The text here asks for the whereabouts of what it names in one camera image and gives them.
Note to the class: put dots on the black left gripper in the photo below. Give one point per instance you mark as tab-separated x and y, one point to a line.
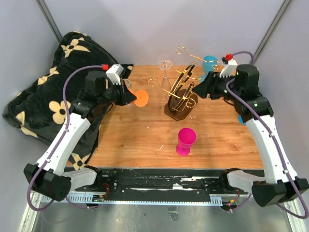
126	96

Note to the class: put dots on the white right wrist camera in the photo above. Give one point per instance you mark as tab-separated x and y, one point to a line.
229	68

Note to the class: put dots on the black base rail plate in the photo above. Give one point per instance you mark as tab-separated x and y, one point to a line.
158	186

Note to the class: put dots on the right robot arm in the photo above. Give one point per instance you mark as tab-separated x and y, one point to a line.
280	182

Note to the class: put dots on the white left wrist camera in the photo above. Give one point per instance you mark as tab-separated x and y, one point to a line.
114	72

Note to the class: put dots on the clear wine glass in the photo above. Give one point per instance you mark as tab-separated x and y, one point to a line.
127	83
165	65

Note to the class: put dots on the black floral blanket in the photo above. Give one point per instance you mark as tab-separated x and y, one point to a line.
39	110

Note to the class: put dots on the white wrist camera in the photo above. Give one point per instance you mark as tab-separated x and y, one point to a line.
114	72
229	68

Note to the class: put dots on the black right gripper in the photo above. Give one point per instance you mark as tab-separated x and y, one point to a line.
209	86

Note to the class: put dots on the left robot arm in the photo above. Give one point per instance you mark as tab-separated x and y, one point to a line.
47	176

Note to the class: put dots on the gold wine glass rack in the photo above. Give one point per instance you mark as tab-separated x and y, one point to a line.
182	99

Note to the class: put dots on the pink wine glass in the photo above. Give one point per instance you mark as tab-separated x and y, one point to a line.
186	138

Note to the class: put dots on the orange wine glass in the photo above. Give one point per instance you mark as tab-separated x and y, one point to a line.
142	97

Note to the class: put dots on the blue wine glass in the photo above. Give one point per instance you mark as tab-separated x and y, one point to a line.
208	66
241	120

